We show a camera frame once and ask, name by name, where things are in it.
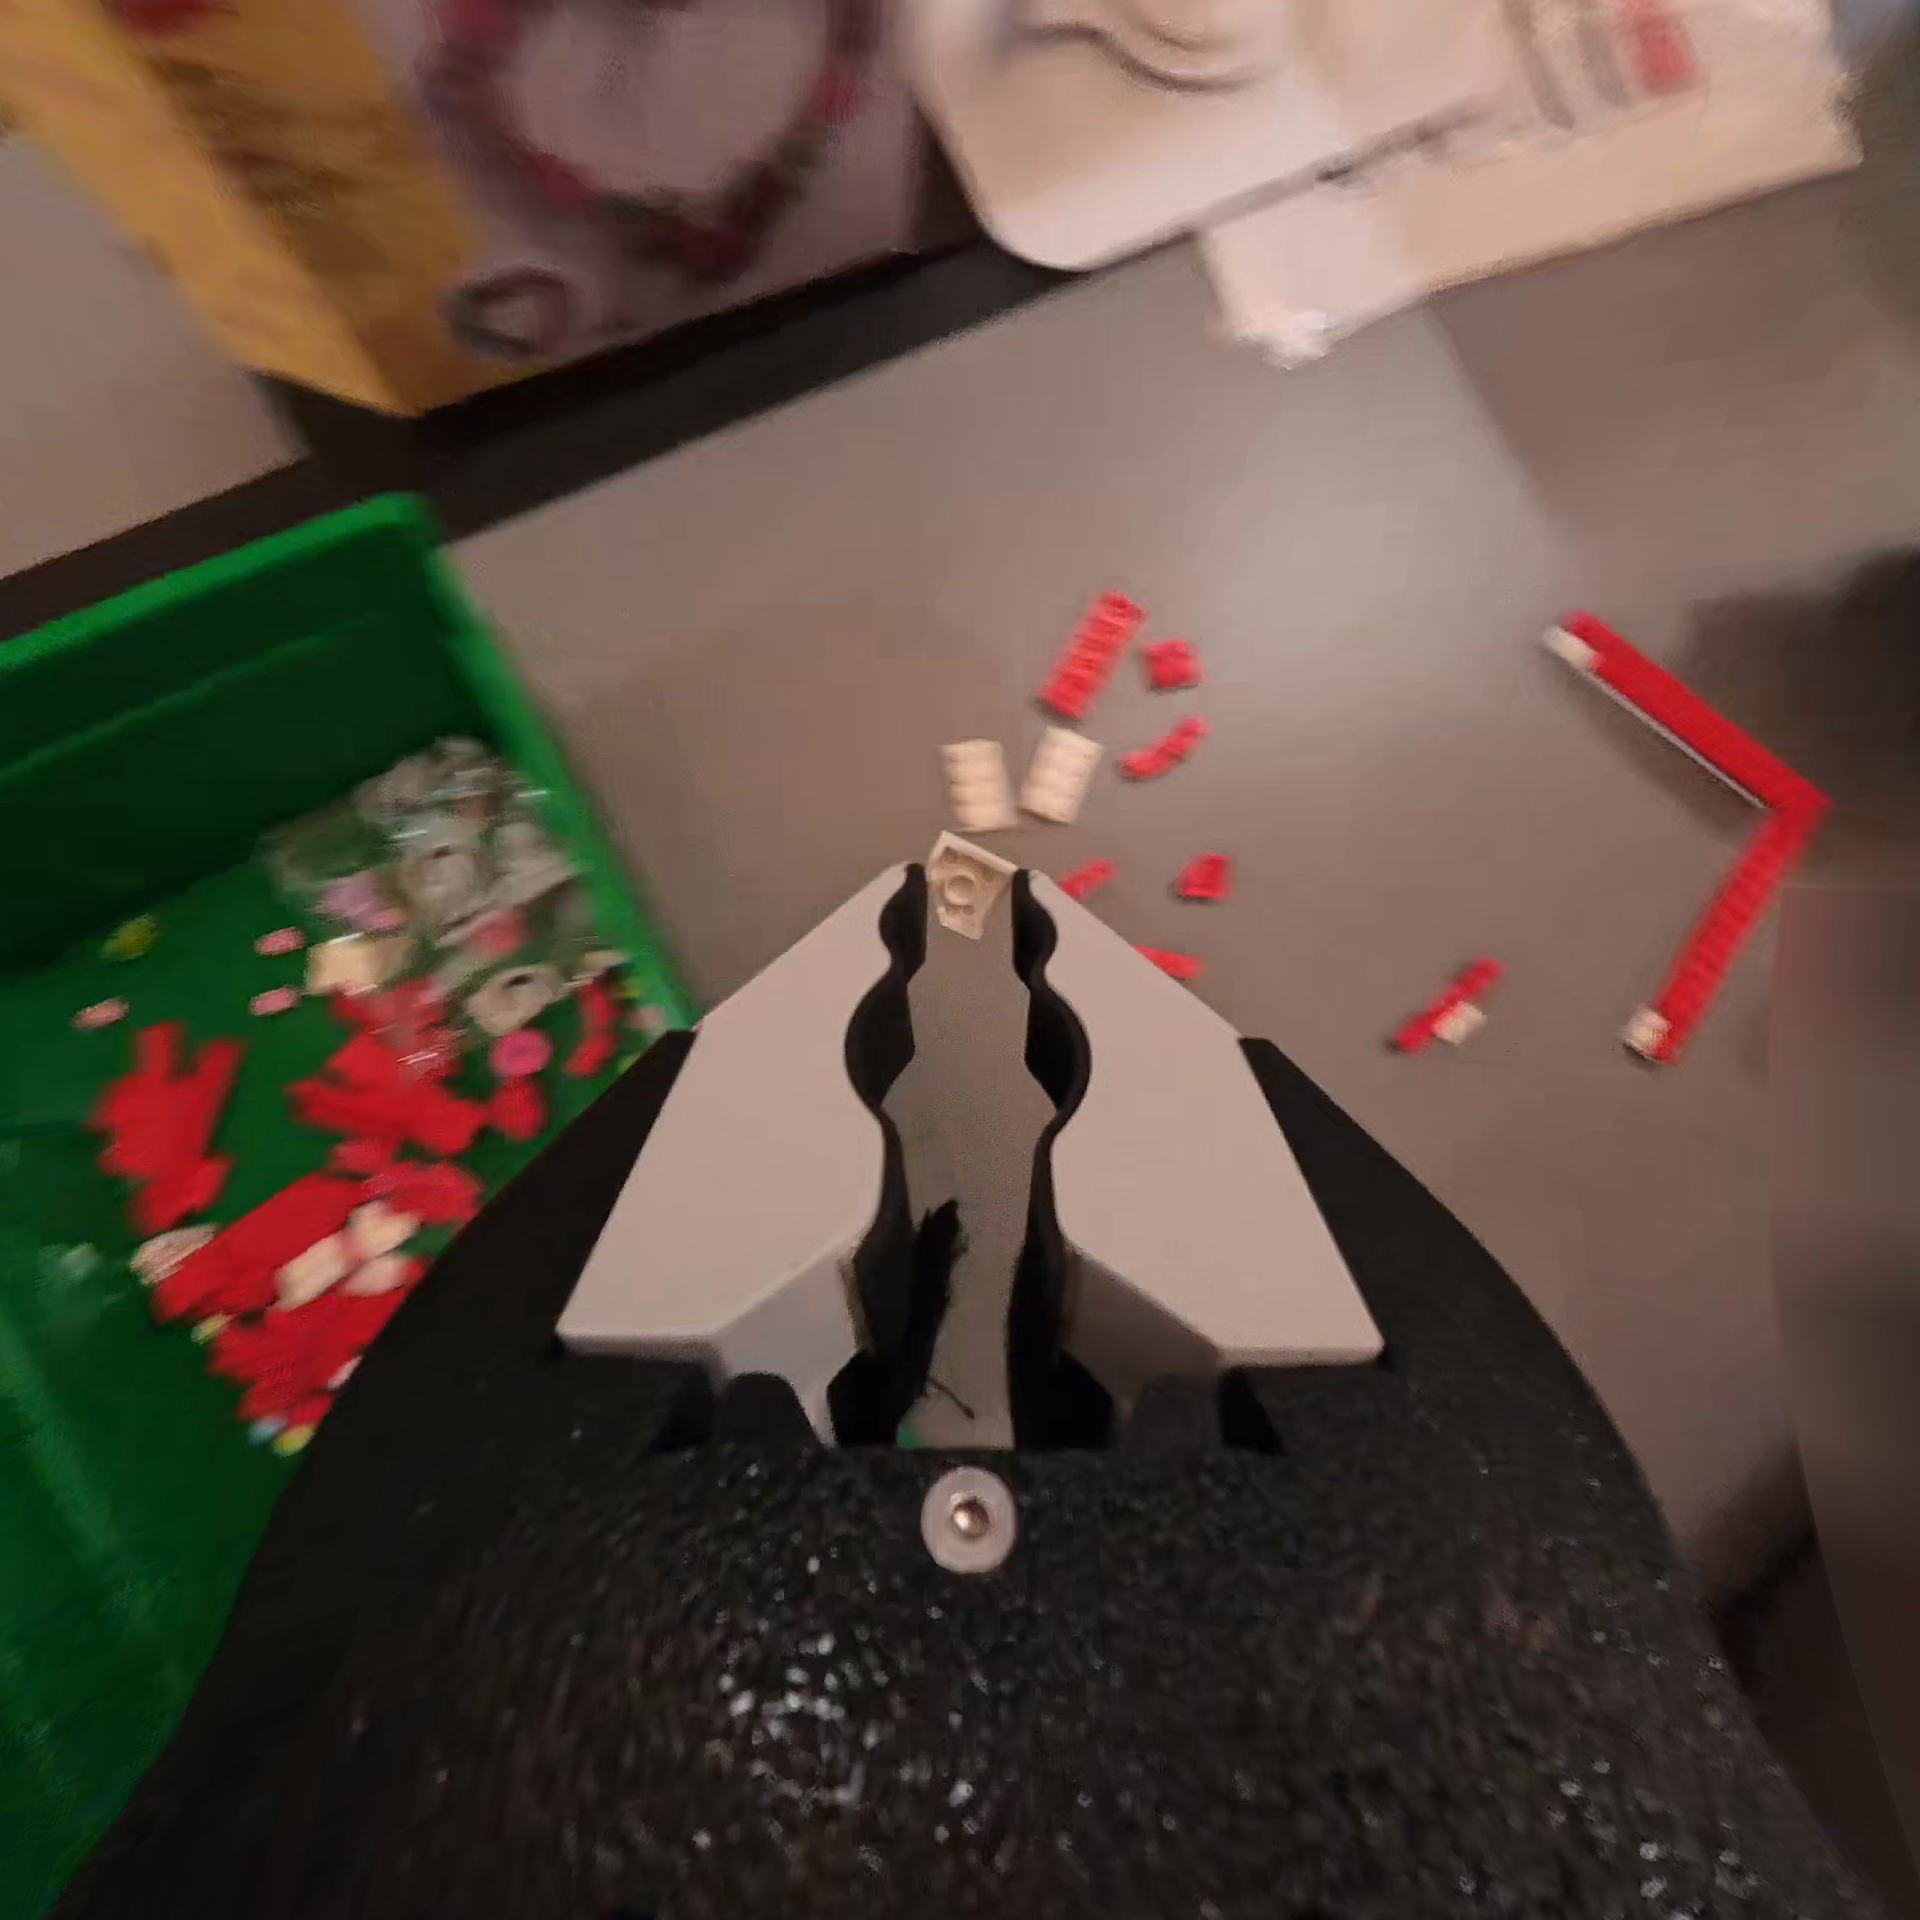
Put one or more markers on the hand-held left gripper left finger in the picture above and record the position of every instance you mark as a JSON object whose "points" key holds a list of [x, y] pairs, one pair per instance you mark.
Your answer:
{"points": [[734, 1172]]}

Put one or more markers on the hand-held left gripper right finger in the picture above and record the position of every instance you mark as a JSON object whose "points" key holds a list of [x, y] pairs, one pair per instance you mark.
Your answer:
{"points": [[1201, 1200]]}

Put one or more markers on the small red white brick assembly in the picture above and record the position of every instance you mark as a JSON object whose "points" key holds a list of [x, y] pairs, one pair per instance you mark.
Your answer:
{"points": [[1448, 1001]]}

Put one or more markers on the white toy brick wedge plate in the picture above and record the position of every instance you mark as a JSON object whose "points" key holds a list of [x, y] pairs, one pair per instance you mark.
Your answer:
{"points": [[966, 885]]}

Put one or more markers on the red white toy brick frame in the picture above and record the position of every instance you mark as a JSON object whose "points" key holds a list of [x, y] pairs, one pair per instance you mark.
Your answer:
{"points": [[1694, 720]]}

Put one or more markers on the green plastic bin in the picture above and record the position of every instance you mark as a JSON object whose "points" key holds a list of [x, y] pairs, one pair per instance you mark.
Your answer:
{"points": [[90, 1500]]}

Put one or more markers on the yellow white toy set box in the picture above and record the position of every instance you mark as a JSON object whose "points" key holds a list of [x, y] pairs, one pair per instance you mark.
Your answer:
{"points": [[299, 182]]}

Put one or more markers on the red notched toy brick wedge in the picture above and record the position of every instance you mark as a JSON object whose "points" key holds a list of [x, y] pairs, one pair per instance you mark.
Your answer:
{"points": [[1203, 879]]}

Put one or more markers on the pile of mixed toy bricks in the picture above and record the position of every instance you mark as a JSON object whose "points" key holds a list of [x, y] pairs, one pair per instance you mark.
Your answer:
{"points": [[375, 1109]]}

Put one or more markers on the crumpled clear plastic bag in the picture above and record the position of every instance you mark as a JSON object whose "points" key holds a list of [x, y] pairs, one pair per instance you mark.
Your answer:
{"points": [[434, 839]]}

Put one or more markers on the white rectangular toy brick plate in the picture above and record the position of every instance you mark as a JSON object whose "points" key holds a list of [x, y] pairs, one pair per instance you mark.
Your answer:
{"points": [[979, 783], [1062, 776]]}

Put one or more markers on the red curved toy brick piece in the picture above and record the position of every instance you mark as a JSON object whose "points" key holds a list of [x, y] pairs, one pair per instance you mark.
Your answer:
{"points": [[1161, 751]]}

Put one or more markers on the red toy brick wedge plate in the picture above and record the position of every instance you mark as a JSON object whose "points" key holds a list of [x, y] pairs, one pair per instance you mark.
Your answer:
{"points": [[1171, 667]]}

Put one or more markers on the red wide toy brick plate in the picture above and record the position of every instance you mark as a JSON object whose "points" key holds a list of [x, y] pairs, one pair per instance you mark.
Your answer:
{"points": [[1093, 656]]}

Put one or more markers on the wooden book stand white base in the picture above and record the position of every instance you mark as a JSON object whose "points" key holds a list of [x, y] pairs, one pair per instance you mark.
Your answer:
{"points": [[1080, 165]]}

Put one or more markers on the clear sleeve with papers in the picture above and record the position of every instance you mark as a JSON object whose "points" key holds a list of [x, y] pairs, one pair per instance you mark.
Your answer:
{"points": [[1576, 196]]}

